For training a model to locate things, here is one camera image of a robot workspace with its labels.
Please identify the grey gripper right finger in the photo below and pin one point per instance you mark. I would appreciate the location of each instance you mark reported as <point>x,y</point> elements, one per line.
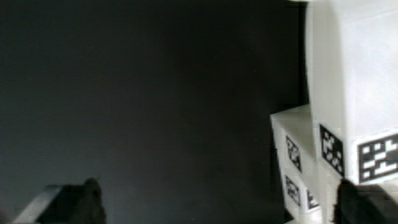
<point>365,206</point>

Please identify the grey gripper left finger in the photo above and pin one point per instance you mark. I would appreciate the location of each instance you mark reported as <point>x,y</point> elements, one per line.
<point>68,204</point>

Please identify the white chair back assembly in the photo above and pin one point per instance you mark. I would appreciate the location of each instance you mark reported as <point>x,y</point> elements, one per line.
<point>337,135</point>

